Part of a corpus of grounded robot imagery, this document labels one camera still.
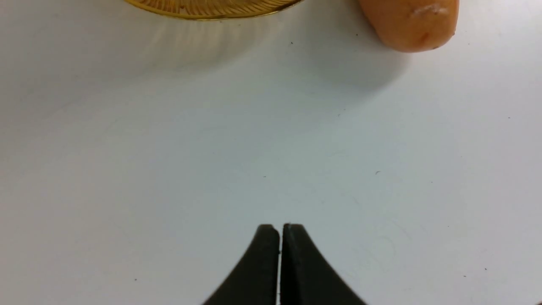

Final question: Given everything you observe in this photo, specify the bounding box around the amber ribbed glass plate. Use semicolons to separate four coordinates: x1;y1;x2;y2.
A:
126;0;301;20

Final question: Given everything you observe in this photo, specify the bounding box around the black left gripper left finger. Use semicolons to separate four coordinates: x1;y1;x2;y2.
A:
204;224;280;305

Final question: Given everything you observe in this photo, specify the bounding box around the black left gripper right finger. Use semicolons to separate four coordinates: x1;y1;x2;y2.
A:
280;223;365;305

